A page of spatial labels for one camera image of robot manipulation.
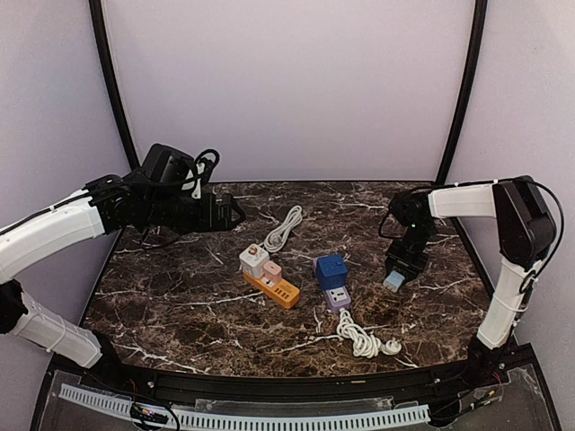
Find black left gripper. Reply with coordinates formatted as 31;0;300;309
145;190;245;234

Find orange power strip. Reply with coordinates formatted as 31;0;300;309
243;271;300;309

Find white cord of orange strip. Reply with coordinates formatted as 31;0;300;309
262;205;304;255

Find left black frame post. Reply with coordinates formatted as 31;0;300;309
88;0;140;169

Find small circuit board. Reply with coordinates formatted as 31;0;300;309
129;403;168;425

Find white cord of purple strip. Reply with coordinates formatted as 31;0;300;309
335;309;404;360

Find white cube socket adapter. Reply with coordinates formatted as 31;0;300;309
239;243;270;279

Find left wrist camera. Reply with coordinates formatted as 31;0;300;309
181;149;220;199

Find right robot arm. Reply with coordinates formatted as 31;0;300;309
383;175;565;352

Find black frame post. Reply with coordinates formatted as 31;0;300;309
435;0;488;185
88;0;140;169

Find pink wall charger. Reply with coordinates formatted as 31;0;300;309
263;260;282;284

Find light blue wall charger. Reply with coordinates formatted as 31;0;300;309
383;270;404;293

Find right black frame post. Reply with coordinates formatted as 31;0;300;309
435;0;488;185

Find purple power strip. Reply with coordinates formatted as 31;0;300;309
313;258;351;313

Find white slotted cable duct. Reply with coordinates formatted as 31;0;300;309
58;383;430;430

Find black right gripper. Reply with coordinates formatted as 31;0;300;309
385;223;436;283

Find blue cube socket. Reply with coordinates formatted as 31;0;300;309
315;254;349;291

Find black front rail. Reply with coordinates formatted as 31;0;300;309
106;362;468;403

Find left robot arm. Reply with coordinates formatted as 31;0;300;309
1;144;245;391

